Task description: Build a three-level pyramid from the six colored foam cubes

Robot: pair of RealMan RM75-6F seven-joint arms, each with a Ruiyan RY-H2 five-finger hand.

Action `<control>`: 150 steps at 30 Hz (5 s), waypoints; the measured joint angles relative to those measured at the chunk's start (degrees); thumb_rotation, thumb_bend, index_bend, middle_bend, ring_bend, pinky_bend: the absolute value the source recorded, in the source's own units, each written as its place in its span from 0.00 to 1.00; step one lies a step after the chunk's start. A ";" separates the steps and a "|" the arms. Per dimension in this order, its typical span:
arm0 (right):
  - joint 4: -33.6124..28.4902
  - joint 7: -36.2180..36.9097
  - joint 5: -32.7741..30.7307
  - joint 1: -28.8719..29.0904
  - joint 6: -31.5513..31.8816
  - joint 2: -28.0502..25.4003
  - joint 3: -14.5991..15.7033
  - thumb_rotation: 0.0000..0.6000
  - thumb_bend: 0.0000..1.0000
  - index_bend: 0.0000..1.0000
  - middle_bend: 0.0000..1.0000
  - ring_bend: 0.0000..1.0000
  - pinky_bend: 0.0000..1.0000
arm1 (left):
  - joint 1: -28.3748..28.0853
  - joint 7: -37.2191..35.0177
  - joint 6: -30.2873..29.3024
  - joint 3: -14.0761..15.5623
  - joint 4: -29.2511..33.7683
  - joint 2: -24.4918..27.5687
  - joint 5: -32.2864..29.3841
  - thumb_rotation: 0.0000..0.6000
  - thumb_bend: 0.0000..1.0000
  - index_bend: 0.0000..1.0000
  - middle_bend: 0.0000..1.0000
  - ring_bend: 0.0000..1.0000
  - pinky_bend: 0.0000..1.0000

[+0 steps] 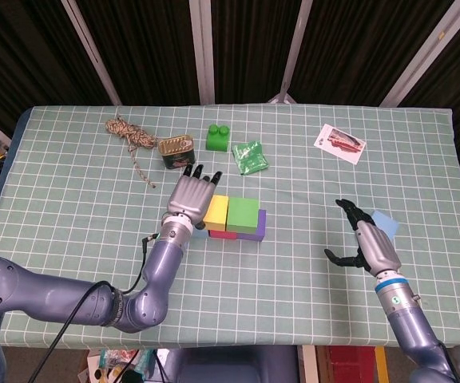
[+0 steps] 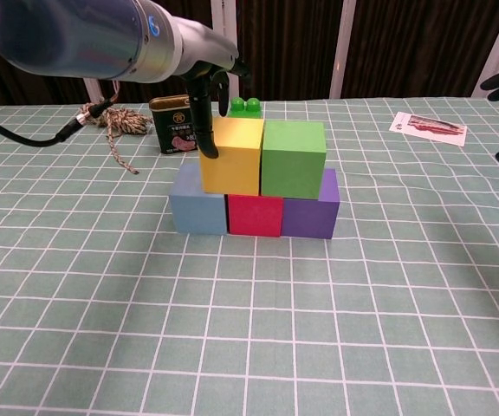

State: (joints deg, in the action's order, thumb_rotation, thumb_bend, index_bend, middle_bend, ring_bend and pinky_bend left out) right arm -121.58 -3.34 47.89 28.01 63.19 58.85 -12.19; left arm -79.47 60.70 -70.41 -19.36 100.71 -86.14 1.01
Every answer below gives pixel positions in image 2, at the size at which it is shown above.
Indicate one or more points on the green checked tablecloth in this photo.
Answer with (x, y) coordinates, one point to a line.
(249, 346)

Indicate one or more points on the light blue foam cube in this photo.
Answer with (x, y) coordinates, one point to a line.
(197, 214)

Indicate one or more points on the pink foam cube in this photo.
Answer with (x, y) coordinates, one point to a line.
(256, 216)

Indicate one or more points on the purple foam cube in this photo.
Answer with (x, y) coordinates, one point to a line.
(308, 219)

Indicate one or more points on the white picture card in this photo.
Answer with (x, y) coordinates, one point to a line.
(427, 128)

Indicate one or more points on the yellow foam cube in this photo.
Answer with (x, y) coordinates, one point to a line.
(232, 169)

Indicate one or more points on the green foam cube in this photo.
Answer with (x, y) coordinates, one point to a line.
(293, 173)

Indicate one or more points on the green toy building brick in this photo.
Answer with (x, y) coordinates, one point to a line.
(245, 107)

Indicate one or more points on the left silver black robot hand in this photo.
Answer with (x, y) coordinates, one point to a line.
(206, 50)

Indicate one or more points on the dark green luncheon meat can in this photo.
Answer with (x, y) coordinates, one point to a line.
(173, 125)

